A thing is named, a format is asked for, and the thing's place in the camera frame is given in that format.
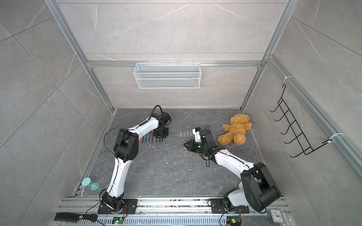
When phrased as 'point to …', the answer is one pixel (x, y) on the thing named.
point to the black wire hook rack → (295, 142)
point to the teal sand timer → (86, 181)
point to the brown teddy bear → (237, 129)
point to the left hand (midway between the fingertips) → (166, 135)
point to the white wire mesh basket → (168, 76)
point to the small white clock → (275, 216)
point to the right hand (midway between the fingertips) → (186, 145)
